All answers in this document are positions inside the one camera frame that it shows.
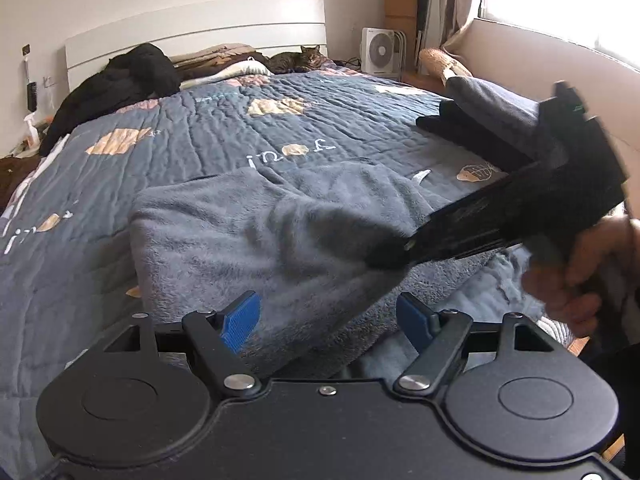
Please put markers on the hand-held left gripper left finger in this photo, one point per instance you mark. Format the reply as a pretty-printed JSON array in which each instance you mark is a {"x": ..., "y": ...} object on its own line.
[{"x": 242, "y": 317}]

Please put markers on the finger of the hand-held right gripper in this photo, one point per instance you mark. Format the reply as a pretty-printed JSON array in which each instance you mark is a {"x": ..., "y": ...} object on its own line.
[{"x": 400, "y": 250}]

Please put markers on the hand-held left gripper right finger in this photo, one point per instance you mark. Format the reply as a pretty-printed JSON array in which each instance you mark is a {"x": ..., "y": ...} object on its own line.
[{"x": 412, "y": 317}]

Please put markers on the grey fleece garment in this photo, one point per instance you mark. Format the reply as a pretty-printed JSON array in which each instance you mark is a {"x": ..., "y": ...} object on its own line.
[{"x": 240, "y": 230}]

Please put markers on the folded black clothes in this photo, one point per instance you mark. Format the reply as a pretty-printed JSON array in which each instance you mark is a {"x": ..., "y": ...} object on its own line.
[{"x": 470, "y": 135}]

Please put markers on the person's right hand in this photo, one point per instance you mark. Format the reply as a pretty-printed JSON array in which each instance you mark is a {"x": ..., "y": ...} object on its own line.
[{"x": 570, "y": 305}]

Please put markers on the folded grey cloth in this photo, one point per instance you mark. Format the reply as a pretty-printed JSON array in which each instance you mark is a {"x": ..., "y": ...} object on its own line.
[{"x": 500, "y": 105}]

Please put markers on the wooden nightstand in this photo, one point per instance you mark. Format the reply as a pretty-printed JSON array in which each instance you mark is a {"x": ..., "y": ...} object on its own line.
[{"x": 422, "y": 80}]

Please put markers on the beige woven roll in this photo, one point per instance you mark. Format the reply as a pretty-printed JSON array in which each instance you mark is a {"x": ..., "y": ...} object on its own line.
[{"x": 442, "y": 62}]

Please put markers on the window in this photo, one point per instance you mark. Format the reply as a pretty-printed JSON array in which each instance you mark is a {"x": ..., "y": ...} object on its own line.
[{"x": 565, "y": 0}]

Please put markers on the blue-grey printed quilt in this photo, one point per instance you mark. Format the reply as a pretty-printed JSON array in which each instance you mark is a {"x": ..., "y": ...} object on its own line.
[{"x": 200, "y": 125}]

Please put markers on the white box fan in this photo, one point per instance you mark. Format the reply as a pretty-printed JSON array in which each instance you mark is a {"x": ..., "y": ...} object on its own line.
[{"x": 381, "y": 51}]

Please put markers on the person's black clothing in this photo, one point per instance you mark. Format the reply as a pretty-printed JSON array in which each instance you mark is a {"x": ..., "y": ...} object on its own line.
[{"x": 627, "y": 385}]

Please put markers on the tabby cat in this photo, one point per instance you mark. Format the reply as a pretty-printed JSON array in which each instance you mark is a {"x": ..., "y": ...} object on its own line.
[{"x": 295, "y": 60}]

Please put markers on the beige curtain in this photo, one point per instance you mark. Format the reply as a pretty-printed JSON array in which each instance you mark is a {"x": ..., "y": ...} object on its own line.
[{"x": 452, "y": 0}]

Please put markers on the white pillow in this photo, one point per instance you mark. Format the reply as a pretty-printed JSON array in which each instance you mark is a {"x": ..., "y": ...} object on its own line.
[{"x": 235, "y": 71}]

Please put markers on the black jacket pile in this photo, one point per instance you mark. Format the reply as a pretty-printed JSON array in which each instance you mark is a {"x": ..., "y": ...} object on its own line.
[{"x": 115, "y": 90}]

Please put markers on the brown folded blankets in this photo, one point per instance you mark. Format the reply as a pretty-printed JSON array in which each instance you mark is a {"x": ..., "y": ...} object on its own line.
[{"x": 215, "y": 57}]

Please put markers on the brown fuzzy blanket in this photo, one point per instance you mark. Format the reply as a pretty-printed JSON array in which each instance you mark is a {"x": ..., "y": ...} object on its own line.
[{"x": 15, "y": 180}]

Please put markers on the white spray bottle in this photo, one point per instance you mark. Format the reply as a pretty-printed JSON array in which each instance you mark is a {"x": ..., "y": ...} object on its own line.
[{"x": 32, "y": 132}]

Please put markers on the white headboard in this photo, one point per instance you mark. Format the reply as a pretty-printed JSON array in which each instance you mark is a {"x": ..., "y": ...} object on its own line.
[{"x": 200, "y": 25}]

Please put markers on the black hairbrush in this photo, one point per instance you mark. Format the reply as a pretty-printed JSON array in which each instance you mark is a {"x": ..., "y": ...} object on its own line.
[{"x": 33, "y": 96}]

